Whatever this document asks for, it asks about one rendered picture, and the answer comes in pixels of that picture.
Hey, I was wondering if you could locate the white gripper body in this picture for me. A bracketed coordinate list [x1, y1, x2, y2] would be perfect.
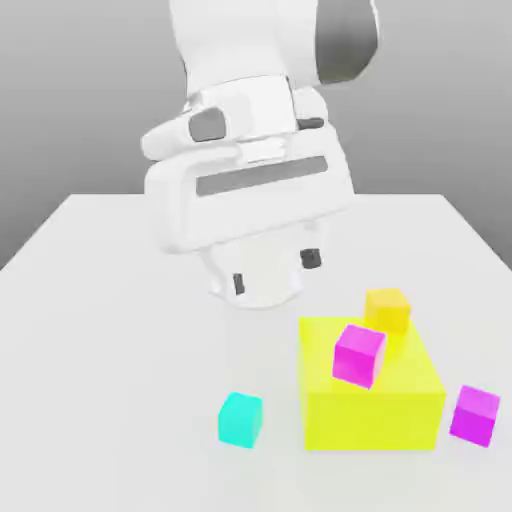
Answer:
[143, 125, 356, 256]

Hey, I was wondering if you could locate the small orange cube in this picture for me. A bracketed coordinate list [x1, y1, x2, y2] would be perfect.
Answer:
[363, 287, 412, 335]

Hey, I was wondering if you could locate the small magenta cube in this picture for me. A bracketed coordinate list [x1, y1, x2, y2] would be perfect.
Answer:
[448, 384, 502, 448]
[331, 323, 388, 390]

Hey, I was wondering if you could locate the small cyan cube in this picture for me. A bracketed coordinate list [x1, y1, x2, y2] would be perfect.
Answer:
[217, 391, 264, 450]

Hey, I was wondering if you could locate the large yellow box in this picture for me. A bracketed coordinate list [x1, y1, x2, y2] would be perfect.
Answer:
[297, 316, 448, 452]

